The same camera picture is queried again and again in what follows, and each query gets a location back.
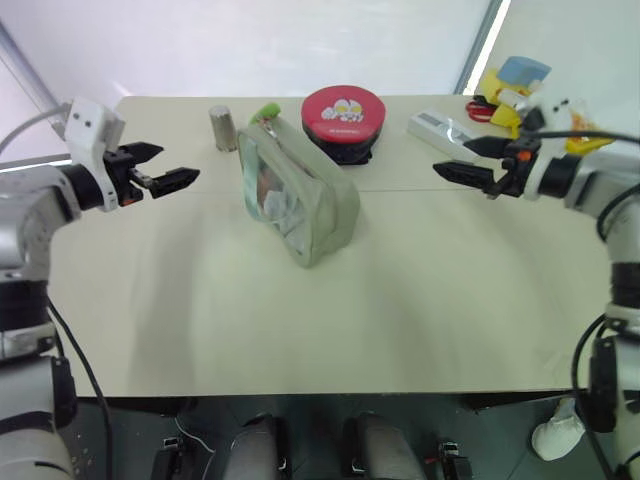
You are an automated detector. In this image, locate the light blue box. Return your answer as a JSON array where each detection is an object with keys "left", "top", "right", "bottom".
[{"left": 499, "top": 55, "right": 552, "bottom": 94}]

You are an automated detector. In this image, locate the silver metal cylinder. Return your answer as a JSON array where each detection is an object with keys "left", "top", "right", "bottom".
[{"left": 208, "top": 104, "right": 238, "bottom": 153}]

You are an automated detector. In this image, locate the yellow plastic toy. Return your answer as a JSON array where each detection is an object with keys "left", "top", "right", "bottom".
[{"left": 479, "top": 67, "right": 531, "bottom": 139}]

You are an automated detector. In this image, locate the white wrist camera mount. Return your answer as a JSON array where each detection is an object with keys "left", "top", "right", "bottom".
[
  {"left": 519, "top": 89, "right": 587, "bottom": 202},
  {"left": 63, "top": 98, "right": 127, "bottom": 214}
]

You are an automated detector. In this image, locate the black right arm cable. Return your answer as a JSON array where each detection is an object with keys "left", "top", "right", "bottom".
[{"left": 522, "top": 128, "right": 640, "bottom": 480}]

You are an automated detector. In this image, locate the green zipper pull tab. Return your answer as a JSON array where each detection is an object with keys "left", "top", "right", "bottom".
[{"left": 248, "top": 101, "right": 282, "bottom": 126}]

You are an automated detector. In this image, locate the white silver flat package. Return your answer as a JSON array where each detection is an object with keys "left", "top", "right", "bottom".
[{"left": 406, "top": 108, "right": 484, "bottom": 164}]

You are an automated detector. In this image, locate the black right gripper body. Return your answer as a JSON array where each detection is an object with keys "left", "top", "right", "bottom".
[{"left": 486, "top": 136, "right": 540, "bottom": 200}]

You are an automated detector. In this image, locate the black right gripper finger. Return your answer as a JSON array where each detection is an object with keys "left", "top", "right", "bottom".
[
  {"left": 463, "top": 136, "right": 509, "bottom": 161},
  {"left": 432, "top": 160, "right": 497, "bottom": 194}
]

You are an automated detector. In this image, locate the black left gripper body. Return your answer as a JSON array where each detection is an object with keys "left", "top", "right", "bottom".
[{"left": 103, "top": 144, "right": 156, "bottom": 207}]

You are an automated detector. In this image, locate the white rounded object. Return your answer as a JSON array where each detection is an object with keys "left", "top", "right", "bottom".
[{"left": 531, "top": 397, "right": 586, "bottom": 462}]

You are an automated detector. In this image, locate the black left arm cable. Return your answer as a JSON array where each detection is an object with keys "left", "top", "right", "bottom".
[{"left": 45, "top": 298, "right": 114, "bottom": 480}]

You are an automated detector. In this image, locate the black strap buckle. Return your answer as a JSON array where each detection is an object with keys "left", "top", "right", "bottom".
[
  {"left": 436, "top": 439, "right": 474, "bottom": 480},
  {"left": 149, "top": 436, "right": 185, "bottom": 480}
]

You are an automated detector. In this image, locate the white cable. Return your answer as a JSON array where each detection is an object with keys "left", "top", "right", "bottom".
[{"left": 0, "top": 102, "right": 74, "bottom": 156}]

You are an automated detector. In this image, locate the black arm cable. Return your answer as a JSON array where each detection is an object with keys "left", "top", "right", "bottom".
[
  {"left": 45, "top": 298, "right": 114, "bottom": 480},
  {"left": 522, "top": 128, "right": 640, "bottom": 480}
]

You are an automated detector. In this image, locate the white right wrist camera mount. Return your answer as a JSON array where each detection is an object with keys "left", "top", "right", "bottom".
[{"left": 519, "top": 89, "right": 587, "bottom": 202}]

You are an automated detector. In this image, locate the red round cartoon tin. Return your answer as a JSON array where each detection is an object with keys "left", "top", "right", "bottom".
[{"left": 300, "top": 85, "right": 389, "bottom": 167}]

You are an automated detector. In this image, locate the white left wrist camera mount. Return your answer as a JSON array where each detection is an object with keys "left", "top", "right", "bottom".
[{"left": 63, "top": 98, "right": 127, "bottom": 214}]

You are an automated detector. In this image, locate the pale green zipper pouch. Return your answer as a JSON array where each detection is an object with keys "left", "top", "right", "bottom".
[{"left": 236, "top": 117, "right": 362, "bottom": 270}]

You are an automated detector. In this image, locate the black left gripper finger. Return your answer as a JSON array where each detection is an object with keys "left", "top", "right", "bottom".
[
  {"left": 148, "top": 166, "right": 202, "bottom": 200},
  {"left": 122, "top": 141, "right": 166, "bottom": 164}
]

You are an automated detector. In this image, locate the red loop-handled tool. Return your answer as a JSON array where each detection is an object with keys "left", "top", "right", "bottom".
[{"left": 466, "top": 97, "right": 496, "bottom": 123}]

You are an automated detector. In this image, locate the yellow snack packet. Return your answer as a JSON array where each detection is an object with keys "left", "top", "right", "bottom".
[{"left": 564, "top": 99, "right": 616, "bottom": 154}]

